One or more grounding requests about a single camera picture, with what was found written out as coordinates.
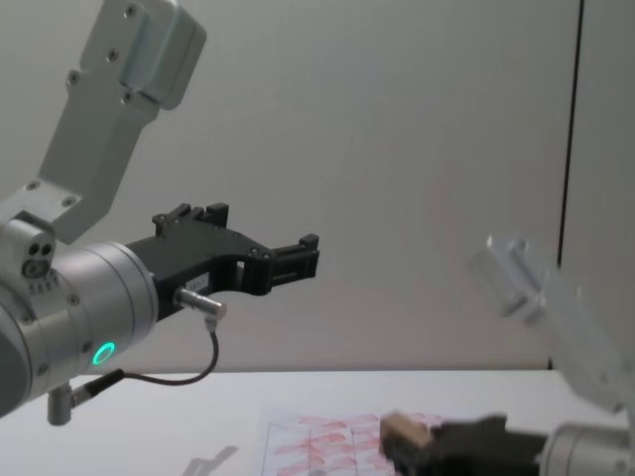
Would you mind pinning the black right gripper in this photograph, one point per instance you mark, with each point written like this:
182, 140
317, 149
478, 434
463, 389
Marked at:
486, 446

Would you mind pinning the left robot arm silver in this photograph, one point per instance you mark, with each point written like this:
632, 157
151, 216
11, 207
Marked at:
89, 292

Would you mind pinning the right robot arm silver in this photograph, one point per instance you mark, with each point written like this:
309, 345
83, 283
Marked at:
585, 347

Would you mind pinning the tan wooden block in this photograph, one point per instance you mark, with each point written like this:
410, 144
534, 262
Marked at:
407, 429

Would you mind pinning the white paper with red marks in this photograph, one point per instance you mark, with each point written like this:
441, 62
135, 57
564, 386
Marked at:
322, 441

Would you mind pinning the white table cloth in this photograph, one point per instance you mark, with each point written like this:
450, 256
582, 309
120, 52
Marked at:
149, 426

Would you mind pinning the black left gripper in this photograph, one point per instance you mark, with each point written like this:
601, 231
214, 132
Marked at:
193, 253

